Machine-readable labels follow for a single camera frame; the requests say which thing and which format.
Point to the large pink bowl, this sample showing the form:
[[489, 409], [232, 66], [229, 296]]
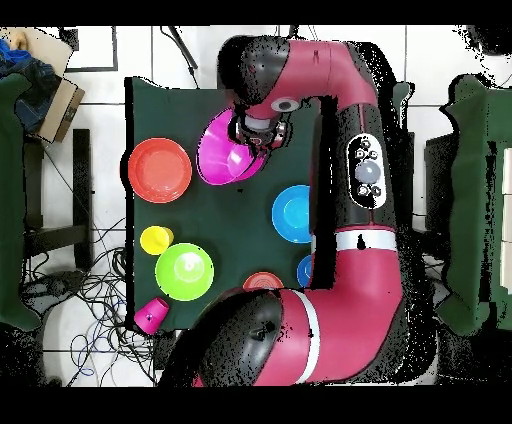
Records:
[[218, 160]]

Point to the large shallow orange bowl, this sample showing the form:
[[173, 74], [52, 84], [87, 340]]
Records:
[[160, 170]]

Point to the green bowl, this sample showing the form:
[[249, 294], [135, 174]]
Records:
[[184, 272]]

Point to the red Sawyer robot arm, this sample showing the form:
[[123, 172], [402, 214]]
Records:
[[352, 280]]

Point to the light blue bowl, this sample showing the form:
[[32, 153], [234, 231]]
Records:
[[290, 214]]

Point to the dark green table cloth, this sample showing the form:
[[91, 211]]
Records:
[[224, 216]]

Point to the small dark blue bowl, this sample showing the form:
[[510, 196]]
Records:
[[304, 272]]

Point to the small orange bowl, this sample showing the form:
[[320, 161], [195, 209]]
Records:
[[263, 280]]

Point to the yellow cup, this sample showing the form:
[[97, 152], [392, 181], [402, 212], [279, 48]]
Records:
[[155, 240]]

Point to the black box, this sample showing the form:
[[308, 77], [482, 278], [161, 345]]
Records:
[[440, 180]]

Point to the pink cup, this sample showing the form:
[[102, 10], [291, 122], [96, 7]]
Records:
[[152, 314]]

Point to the green cloth covered table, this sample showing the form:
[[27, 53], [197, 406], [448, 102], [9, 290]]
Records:
[[466, 200], [10, 200]]

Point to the beige board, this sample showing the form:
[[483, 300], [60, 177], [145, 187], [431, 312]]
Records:
[[46, 48]]

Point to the white boxes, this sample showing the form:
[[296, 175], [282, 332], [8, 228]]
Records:
[[508, 220]]

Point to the black camera tripod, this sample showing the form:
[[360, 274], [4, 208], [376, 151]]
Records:
[[184, 50]]

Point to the black stool frame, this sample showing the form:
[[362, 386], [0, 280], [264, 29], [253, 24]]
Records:
[[82, 180]]

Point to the black floor frame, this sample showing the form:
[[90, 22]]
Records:
[[92, 70]]

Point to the black pedestal leg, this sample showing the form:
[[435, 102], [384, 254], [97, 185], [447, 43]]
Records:
[[56, 284]]

